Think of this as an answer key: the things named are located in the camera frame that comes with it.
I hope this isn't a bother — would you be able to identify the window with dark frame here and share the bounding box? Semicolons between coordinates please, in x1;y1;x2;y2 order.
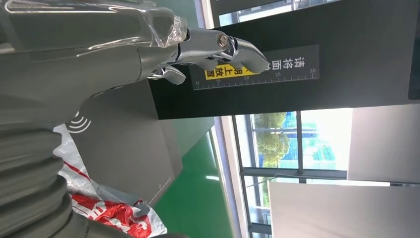
231;108;353;238

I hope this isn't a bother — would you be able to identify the green conveyor belt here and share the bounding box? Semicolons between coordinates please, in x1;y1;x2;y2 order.
152;131;234;238

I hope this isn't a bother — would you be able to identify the grey package with red print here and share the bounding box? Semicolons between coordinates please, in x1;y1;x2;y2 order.
52;123;168;238

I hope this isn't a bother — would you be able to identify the white partition board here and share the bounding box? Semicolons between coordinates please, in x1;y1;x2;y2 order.
268;180;420;238

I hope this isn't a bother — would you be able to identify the black yellow ruler label sticker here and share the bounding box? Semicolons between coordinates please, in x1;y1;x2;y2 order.
188;44;320;91

